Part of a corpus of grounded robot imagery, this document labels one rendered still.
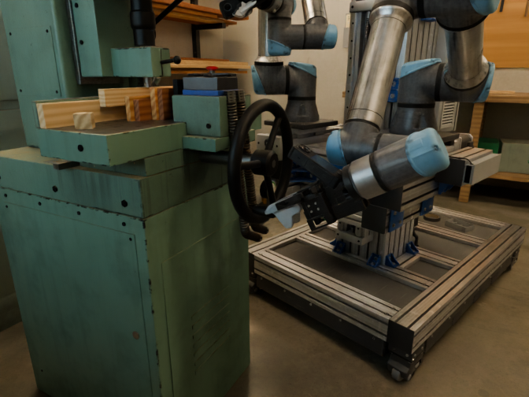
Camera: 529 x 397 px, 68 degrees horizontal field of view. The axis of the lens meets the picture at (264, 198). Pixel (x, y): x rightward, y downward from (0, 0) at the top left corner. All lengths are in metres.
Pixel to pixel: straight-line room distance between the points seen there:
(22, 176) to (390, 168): 0.91
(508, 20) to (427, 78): 2.76
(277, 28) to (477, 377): 1.35
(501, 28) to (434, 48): 2.31
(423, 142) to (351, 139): 0.18
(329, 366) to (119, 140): 1.10
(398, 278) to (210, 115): 1.08
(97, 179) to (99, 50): 0.34
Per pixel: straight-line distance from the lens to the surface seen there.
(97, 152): 0.81
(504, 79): 4.06
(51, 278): 1.24
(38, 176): 1.12
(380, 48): 0.91
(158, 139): 0.88
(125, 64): 1.09
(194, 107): 0.92
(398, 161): 0.68
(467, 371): 1.68
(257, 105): 0.85
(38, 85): 1.24
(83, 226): 1.03
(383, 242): 1.71
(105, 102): 0.98
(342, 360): 1.58
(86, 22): 1.14
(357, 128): 0.82
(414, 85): 1.34
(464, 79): 1.27
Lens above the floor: 1.01
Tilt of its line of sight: 18 degrees down
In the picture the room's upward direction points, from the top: straight up
